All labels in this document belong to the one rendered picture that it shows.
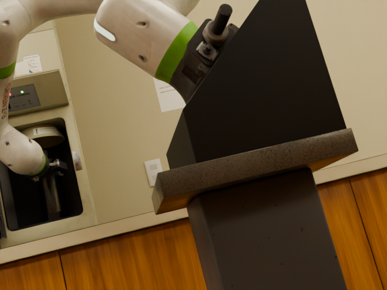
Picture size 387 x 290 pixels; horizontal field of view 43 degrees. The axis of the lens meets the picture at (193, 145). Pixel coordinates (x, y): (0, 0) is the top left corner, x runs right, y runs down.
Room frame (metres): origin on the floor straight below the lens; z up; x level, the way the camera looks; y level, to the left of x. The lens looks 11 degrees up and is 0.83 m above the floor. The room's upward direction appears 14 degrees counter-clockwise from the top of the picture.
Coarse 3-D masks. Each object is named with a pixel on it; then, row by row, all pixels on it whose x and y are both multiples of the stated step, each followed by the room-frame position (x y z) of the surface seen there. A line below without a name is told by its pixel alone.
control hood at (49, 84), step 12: (36, 72) 1.59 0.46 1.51; (48, 72) 1.60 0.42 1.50; (60, 72) 1.63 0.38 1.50; (12, 84) 1.59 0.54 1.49; (24, 84) 1.60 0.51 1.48; (36, 84) 1.61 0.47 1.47; (48, 84) 1.62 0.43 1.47; (60, 84) 1.64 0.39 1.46; (48, 96) 1.65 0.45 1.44; (60, 96) 1.67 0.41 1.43; (36, 108) 1.67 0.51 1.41
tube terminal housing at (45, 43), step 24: (24, 48) 1.70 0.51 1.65; (48, 48) 1.71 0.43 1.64; (24, 120) 1.69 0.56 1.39; (48, 120) 1.71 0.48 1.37; (72, 120) 1.71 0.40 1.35; (72, 144) 1.71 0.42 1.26; (0, 192) 1.67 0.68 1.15; (96, 216) 1.82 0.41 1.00; (0, 240) 1.67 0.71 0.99; (24, 240) 1.68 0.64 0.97
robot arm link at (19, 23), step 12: (0, 0) 1.04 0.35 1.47; (12, 0) 1.06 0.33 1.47; (0, 12) 1.03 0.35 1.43; (12, 12) 1.05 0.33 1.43; (24, 12) 1.08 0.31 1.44; (0, 24) 1.03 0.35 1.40; (12, 24) 1.05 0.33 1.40; (24, 24) 1.08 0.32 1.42; (0, 36) 1.04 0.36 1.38; (12, 36) 1.06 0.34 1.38; (24, 36) 1.12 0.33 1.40; (0, 48) 1.06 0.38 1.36; (12, 48) 1.09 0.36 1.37; (0, 60) 1.10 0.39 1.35; (12, 60) 1.13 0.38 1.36; (0, 72) 1.14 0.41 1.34
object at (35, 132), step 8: (32, 128) 1.72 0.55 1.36; (40, 128) 1.72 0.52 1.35; (48, 128) 1.74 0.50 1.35; (56, 128) 1.78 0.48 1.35; (32, 136) 1.71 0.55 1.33; (40, 136) 1.71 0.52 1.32; (48, 136) 1.86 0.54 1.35; (56, 136) 1.85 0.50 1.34; (40, 144) 1.86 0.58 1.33; (48, 144) 1.87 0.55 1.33; (56, 144) 1.87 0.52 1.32
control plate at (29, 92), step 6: (12, 90) 1.60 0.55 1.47; (18, 90) 1.61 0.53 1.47; (24, 90) 1.61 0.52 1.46; (30, 90) 1.62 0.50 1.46; (12, 96) 1.62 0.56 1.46; (18, 96) 1.62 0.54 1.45; (24, 96) 1.63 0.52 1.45; (30, 96) 1.63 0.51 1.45; (36, 96) 1.64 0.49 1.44; (12, 102) 1.63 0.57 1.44; (18, 102) 1.64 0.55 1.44; (24, 102) 1.64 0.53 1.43; (30, 102) 1.65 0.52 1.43; (36, 102) 1.66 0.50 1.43; (12, 108) 1.65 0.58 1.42; (18, 108) 1.65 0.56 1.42; (24, 108) 1.66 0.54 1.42
